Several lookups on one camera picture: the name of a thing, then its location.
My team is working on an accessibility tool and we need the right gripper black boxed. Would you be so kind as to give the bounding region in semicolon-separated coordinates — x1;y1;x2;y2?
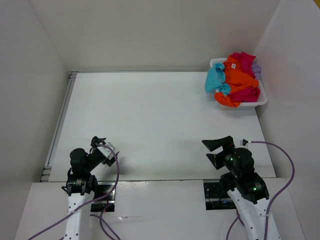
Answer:
201;134;240;177

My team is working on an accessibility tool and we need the orange t shirt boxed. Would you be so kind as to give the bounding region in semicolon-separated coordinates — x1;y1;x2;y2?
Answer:
214;56;259;108

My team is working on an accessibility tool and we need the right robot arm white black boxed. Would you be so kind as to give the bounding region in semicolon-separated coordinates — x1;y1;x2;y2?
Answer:
201;136;281;240

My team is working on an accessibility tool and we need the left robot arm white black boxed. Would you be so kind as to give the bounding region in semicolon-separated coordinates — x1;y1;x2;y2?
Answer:
62;136;120;240

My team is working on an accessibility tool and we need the magenta t shirt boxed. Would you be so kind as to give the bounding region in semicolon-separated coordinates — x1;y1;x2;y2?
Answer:
230;51;260;103

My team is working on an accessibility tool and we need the white plastic basket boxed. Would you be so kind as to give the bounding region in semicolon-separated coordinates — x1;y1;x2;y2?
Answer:
209;57;268;110

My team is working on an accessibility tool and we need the cyan t shirt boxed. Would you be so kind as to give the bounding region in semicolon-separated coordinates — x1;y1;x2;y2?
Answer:
204;63;231;96

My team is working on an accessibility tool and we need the lavender t shirt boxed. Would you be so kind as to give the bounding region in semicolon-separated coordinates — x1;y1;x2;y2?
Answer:
251;63;262;81

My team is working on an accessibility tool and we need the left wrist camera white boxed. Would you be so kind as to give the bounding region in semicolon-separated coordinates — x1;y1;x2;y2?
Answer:
97;142;115;160

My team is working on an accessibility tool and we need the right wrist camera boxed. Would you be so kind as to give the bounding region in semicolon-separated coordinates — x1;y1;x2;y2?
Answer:
240;139;251;147

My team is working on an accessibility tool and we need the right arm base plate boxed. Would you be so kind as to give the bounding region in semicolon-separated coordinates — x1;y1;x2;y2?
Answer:
203;180;236;211

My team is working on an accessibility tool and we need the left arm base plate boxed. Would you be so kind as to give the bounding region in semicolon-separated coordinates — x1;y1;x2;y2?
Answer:
90;182;116;213

